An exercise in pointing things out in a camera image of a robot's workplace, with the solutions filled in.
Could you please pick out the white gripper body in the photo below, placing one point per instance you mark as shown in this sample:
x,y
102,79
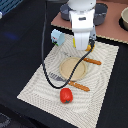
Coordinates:
x,y
83,28

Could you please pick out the light blue cup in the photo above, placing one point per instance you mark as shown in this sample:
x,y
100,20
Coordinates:
x,y
57,37

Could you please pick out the red toy pepper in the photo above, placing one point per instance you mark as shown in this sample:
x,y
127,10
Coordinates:
x,y
66,95

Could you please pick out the toy bread loaf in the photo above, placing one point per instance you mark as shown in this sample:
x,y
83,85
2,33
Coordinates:
x,y
89,48

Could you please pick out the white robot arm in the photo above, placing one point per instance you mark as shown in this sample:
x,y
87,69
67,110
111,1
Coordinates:
x,y
81,5

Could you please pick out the large grey pot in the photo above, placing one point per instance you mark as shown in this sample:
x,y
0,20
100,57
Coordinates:
x,y
100,13

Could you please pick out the small grey pot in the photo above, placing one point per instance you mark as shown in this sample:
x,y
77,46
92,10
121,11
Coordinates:
x,y
64,10

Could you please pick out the brown wooden board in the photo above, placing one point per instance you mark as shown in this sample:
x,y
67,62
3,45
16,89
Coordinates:
x,y
110,28

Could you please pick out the beige bowl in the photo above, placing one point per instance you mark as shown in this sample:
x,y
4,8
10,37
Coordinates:
x,y
124,16

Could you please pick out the round wooden plate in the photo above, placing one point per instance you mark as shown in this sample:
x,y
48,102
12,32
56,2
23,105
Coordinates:
x,y
67,68

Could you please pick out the white woven placemat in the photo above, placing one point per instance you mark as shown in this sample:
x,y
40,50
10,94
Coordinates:
x,y
84,110

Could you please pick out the blue dish rack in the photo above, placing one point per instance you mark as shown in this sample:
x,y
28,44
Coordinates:
x,y
8,5

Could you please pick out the knife with orange handle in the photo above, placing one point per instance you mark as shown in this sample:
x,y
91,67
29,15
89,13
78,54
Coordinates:
x,y
92,61

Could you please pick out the fork with orange handle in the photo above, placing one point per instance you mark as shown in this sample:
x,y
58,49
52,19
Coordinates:
x,y
58,78

